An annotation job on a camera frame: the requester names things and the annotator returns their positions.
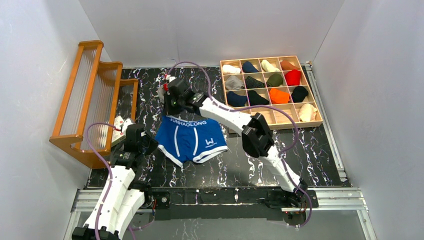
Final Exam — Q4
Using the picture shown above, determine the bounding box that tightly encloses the blue underwear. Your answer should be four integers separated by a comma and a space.
155, 116, 228, 167

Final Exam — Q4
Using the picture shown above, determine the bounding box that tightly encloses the orange underwear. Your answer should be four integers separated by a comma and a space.
268, 88, 291, 105

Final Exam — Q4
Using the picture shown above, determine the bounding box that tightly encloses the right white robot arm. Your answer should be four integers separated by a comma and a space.
164, 75, 308, 199

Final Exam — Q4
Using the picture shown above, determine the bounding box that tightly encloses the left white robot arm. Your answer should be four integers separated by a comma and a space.
71, 140, 145, 240

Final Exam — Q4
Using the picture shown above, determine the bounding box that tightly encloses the white box red label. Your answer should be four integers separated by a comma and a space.
114, 115, 126, 131

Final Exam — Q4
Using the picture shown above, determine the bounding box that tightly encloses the grey rolled cloth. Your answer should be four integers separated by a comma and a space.
224, 75, 245, 91

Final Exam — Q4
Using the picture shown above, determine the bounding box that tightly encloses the white rolled cloth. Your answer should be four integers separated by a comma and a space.
221, 64, 242, 75

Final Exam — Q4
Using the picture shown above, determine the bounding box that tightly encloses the wooden acrylic tiered rack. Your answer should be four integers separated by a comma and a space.
49, 40, 139, 169

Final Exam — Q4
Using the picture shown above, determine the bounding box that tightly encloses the dark patterned rolled cloth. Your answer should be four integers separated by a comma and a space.
244, 76, 266, 89

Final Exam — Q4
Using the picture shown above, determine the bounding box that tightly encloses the navy rolled cloth top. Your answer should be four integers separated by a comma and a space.
242, 61, 260, 73

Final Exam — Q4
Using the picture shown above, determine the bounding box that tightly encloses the black rolled cloth middle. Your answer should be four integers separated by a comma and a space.
247, 90, 270, 106

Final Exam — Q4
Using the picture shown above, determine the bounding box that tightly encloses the black rolled cloth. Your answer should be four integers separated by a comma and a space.
291, 85, 309, 103
247, 90, 270, 106

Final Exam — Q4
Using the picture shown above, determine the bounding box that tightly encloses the cream rolled cloth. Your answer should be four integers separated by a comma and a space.
260, 59, 280, 72

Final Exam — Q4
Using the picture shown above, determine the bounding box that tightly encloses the olive rolled cloth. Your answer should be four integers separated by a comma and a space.
266, 73, 284, 88

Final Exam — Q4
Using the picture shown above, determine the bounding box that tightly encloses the wooden compartment organizer box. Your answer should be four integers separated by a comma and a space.
220, 55, 323, 130

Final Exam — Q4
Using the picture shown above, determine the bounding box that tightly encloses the rust orange rolled cloth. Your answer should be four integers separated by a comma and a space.
280, 60, 300, 71

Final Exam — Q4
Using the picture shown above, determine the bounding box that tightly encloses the red rolled cloth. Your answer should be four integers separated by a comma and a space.
284, 69, 302, 86

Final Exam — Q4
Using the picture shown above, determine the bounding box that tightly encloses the black rolled cloth right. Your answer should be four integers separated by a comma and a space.
291, 85, 309, 103

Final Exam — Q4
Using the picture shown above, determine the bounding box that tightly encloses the beige rolled cloth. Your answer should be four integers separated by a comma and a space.
298, 103, 318, 122

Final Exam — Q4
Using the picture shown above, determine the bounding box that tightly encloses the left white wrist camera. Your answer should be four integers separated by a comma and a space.
120, 118, 135, 135

